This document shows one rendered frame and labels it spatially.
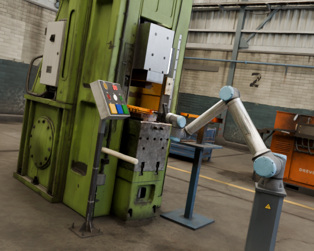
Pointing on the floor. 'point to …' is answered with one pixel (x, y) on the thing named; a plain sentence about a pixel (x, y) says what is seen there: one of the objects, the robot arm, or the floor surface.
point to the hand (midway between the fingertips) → (153, 111)
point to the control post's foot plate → (91, 231)
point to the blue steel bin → (178, 149)
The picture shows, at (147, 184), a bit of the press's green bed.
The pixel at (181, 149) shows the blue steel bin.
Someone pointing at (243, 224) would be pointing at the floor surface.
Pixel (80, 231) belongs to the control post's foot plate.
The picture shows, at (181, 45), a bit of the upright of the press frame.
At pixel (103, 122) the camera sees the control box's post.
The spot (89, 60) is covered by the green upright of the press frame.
